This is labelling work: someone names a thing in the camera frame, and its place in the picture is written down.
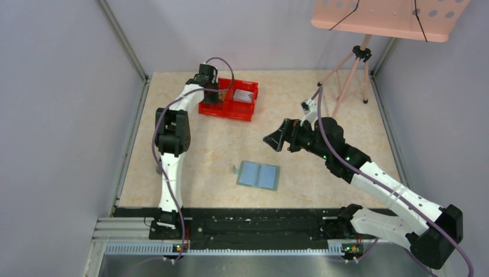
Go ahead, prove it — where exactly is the green card holder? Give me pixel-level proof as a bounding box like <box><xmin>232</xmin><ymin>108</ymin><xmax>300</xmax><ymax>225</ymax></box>
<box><xmin>232</xmin><ymin>160</ymin><xmax>280</xmax><ymax>191</ymax></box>

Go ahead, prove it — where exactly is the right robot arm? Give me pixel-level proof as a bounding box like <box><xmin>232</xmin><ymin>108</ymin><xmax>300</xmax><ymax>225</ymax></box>
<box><xmin>263</xmin><ymin>117</ymin><xmax>463</xmax><ymax>269</ymax></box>

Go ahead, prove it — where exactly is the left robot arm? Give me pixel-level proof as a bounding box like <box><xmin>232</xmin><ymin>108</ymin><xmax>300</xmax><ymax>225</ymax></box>
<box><xmin>153</xmin><ymin>63</ymin><xmax>220</xmax><ymax>230</ymax></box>

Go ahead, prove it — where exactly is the silver card in bin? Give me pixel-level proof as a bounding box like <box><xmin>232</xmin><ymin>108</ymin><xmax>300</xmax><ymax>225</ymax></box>
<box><xmin>233</xmin><ymin>89</ymin><xmax>254</xmax><ymax>103</ymax></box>

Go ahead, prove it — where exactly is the red two-compartment bin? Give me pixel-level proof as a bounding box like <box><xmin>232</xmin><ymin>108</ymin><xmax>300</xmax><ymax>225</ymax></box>
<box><xmin>198</xmin><ymin>77</ymin><xmax>259</xmax><ymax>121</ymax></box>

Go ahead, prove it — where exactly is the pink tripod stand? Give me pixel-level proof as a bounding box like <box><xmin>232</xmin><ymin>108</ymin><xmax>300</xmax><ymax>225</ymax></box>
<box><xmin>317</xmin><ymin>34</ymin><xmax>372</xmax><ymax>118</ymax></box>

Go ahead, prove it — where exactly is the pink perforated tray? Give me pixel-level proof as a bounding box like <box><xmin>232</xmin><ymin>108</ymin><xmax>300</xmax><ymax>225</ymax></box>
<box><xmin>311</xmin><ymin>0</ymin><xmax>470</xmax><ymax>43</ymax></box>

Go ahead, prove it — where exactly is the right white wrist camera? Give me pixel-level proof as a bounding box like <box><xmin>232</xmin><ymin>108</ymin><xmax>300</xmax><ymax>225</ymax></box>
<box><xmin>300</xmin><ymin>98</ymin><xmax>318</xmax><ymax>126</ymax></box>

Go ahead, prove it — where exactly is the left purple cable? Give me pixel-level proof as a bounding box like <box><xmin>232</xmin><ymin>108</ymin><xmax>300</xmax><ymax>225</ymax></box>
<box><xmin>151</xmin><ymin>57</ymin><xmax>236</xmax><ymax>263</ymax></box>

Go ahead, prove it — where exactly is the purple cable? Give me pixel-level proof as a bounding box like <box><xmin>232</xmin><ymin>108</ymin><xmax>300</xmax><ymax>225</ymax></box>
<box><xmin>151</xmin><ymin>57</ymin><xmax>236</xmax><ymax>263</ymax></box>
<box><xmin>310</xmin><ymin>86</ymin><xmax>475</xmax><ymax>277</ymax></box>

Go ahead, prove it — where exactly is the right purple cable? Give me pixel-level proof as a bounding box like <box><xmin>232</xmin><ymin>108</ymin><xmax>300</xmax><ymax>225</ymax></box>
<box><xmin>310</xmin><ymin>86</ymin><xmax>475</xmax><ymax>277</ymax></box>

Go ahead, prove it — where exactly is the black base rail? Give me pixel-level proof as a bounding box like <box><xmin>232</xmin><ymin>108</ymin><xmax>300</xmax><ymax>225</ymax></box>
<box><xmin>113</xmin><ymin>207</ymin><xmax>373</xmax><ymax>251</ymax></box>

